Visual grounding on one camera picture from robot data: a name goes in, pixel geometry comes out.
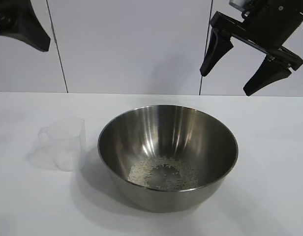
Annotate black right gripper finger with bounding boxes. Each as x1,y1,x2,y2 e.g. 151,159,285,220
243,56,292,97
200,27,234,77

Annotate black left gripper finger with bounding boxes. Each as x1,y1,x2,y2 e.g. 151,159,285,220
0,0,51,53

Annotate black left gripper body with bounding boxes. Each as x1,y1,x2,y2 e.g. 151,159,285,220
0,0,29,27

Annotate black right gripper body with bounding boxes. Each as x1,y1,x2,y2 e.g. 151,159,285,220
209,0,303,72

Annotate stainless steel mixing bowl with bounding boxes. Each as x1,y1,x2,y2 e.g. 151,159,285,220
97,105,240,213

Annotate clear plastic measuring cup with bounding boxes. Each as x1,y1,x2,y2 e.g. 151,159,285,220
37,118,87,172

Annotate white rice grains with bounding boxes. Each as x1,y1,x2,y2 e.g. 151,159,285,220
128,156,199,191

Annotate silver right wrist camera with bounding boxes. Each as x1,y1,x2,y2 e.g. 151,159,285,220
229,0,249,10

